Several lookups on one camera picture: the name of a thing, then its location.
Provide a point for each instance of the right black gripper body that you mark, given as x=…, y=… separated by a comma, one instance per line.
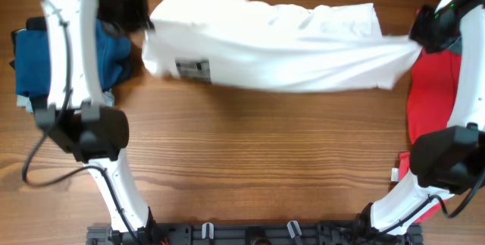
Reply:
x=435, y=31

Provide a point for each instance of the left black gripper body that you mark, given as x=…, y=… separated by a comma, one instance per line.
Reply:
x=131, y=10

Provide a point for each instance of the white t-shirt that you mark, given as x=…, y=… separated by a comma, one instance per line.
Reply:
x=283, y=48

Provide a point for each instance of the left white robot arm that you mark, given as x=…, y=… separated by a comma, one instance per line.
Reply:
x=78, y=119

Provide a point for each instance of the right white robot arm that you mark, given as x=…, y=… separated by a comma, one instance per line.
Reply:
x=446, y=167

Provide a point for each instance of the red t-shirt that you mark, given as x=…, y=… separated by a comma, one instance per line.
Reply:
x=431, y=98

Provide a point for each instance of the black folded shirt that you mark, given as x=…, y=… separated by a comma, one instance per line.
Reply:
x=22, y=36

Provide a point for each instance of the blue folded shirt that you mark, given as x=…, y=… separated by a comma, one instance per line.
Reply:
x=113, y=55

